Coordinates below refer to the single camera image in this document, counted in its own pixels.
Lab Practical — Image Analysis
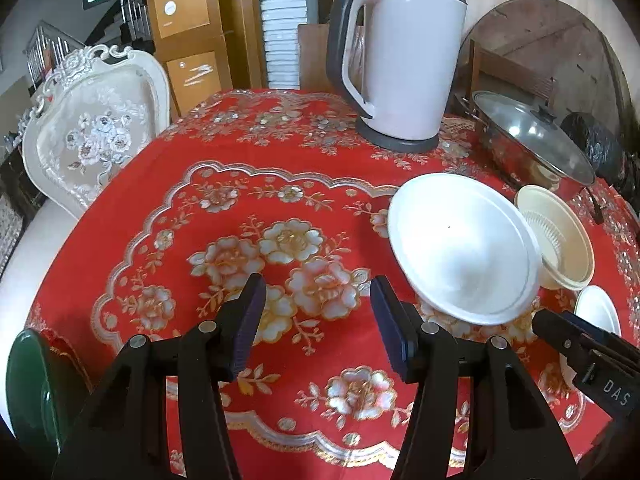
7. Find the steel pot with glass lid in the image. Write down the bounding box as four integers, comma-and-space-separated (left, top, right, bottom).
472, 91, 597, 186

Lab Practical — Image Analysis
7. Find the large white bowl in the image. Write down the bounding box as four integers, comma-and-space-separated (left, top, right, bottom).
387, 173, 543, 326

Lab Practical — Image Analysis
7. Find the round wooden tabletop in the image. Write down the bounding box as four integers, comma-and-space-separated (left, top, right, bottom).
457, 0, 633, 131

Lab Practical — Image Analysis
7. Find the stainless steel pan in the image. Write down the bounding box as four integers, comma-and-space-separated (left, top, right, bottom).
460, 95, 606, 223

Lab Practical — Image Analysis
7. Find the white electric kettle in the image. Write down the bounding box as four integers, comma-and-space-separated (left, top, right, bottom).
326, 0, 468, 153

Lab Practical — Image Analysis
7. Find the red floral tablecloth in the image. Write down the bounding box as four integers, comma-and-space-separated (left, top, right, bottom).
25, 89, 640, 480

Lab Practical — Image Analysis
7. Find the dark green bowl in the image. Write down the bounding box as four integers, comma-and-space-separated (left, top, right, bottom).
6, 329, 93, 461

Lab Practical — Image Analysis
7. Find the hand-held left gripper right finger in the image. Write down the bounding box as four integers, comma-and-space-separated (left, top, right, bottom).
370, 275, 581, 480

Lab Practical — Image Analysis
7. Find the leaning wooden board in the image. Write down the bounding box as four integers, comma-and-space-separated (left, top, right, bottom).
298, 24, 333, 91

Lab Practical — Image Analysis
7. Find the black plastic bag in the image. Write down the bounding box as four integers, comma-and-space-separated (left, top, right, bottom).
559, 111, 640, 196

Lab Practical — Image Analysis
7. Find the cream plastic bowl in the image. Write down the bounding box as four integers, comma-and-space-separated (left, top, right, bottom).
515, 185, 596, 292

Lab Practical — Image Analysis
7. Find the white ornate floral chair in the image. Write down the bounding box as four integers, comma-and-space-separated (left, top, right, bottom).
17, 45, 172, 221

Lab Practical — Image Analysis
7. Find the metal stair railing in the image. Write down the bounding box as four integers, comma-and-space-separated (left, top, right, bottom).
25, 0, 151, 81

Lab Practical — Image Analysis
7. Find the white slatted shutter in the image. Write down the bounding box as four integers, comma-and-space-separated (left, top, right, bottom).
257, 0, 321, 88

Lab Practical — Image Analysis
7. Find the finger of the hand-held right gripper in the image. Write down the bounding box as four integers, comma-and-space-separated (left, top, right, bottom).
561, 311, 640, 361
531, 309, 601, 377

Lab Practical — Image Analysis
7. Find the dark wooden cabinet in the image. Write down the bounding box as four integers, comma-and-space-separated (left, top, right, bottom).
0, 147, 46, 221

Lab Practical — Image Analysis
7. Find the small white plate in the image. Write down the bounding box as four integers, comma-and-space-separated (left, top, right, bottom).
559, 285, 622, 381

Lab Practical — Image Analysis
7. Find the small cardboard box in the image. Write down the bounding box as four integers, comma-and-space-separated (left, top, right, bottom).
165, 50, 233, 118

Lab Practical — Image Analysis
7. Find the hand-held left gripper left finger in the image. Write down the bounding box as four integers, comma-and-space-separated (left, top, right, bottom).
52, 272, 268, 480

